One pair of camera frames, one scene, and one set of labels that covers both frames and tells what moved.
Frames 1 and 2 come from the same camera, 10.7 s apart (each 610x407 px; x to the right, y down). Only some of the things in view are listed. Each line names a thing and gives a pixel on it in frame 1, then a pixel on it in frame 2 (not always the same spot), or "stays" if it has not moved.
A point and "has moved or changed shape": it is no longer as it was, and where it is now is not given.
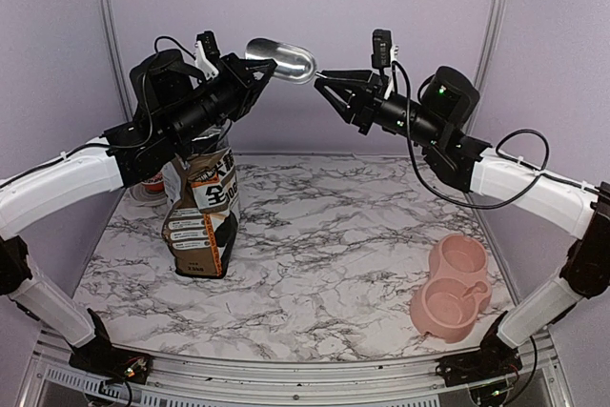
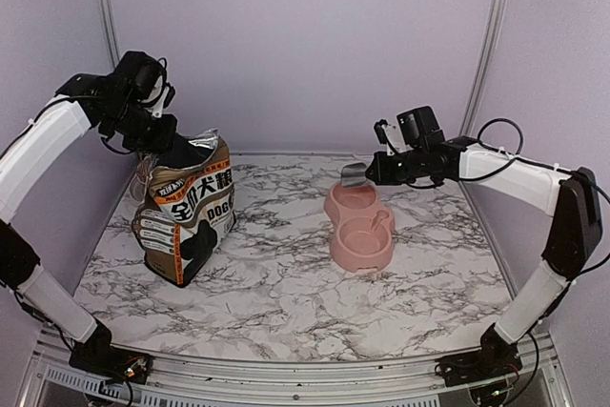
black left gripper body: x=230 y=96 → x=153 y=137
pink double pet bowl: x=457 y=293 → x=362 y=236
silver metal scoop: x=294 y=64 → x=354 y=173
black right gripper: x=365 y=109 → x=382 y=175
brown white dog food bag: x=202 y=213 has moved or changed shape
